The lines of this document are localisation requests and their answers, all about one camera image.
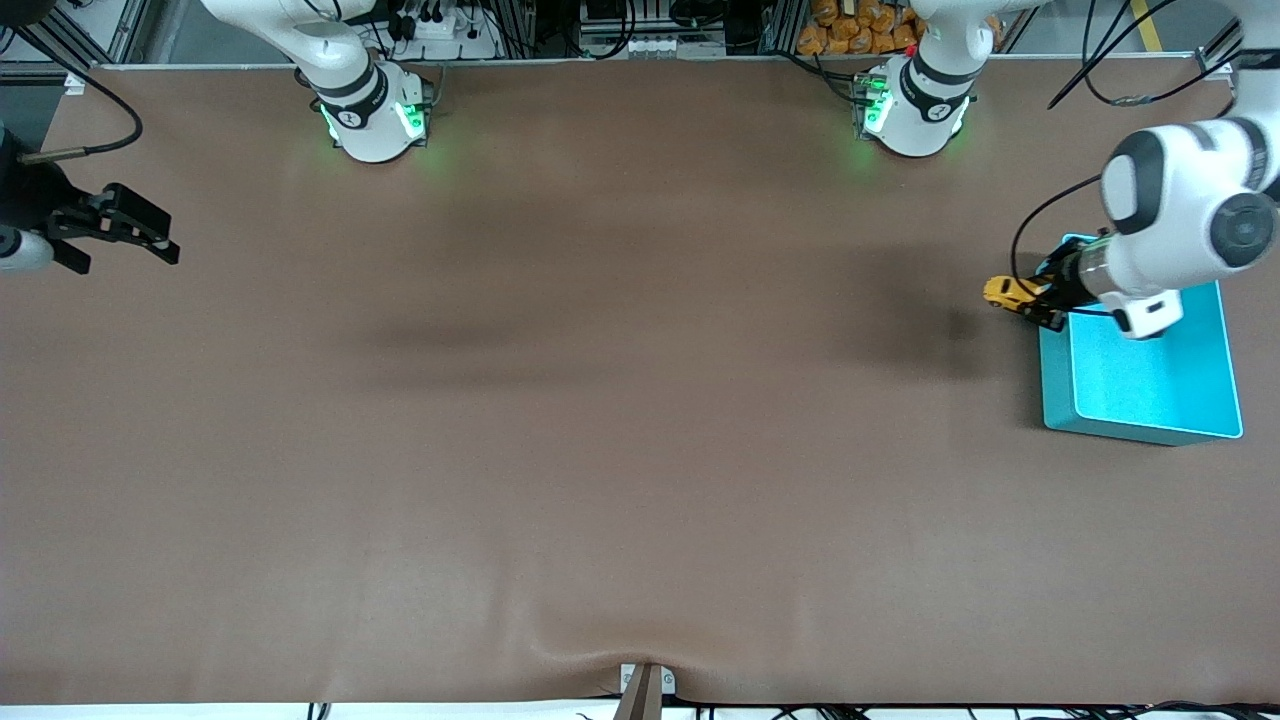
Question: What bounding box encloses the bag of orange items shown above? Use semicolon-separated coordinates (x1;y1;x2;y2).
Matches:
797;0;927;57

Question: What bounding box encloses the white power strip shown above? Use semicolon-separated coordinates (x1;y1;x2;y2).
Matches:
393;6;501;62

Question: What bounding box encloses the brown table mat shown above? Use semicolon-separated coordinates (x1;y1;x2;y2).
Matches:
0;58;1280;707

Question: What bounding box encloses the yellow beetle toy car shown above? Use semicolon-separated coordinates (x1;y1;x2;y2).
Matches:
983;276;1051;319

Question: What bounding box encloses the brown post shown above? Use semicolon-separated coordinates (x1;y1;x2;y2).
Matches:
612;666;666;720

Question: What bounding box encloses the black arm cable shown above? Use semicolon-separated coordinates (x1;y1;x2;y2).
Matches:
1010;0;1246;301
18;20;144;164

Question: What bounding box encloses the metal table edge bracket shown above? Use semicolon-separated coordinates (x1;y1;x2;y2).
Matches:
619;663;677;698

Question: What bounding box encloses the teal plastic bin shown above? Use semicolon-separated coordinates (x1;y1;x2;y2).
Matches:
1036;234;1245;448

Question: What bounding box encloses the aluminium frame profile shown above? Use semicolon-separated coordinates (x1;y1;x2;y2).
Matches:
0;0;151;97
1195;15;1251;83

